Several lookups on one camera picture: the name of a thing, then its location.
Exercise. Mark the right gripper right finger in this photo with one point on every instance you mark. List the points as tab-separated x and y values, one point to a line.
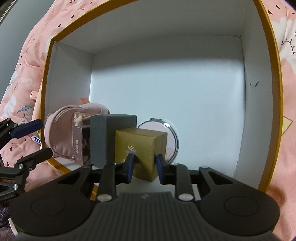
177	175

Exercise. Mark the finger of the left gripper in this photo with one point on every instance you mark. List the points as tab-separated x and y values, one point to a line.
26	129
28	163

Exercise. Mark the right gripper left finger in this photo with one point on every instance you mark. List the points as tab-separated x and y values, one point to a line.
112	175

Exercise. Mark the pink mini backpack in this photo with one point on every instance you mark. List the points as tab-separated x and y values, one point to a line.
58	130

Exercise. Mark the gold box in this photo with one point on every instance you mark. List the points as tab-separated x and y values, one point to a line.
145	144

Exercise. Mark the dark grey box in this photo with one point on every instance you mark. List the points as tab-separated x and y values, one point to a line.
102	136

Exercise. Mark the mauve speckled small box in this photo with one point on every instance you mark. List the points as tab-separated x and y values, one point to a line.
81	144

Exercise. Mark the round compact mirror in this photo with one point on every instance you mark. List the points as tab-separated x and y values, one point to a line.
172	143

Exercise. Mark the orange cardboard box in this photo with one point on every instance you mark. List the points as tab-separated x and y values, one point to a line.
210	69

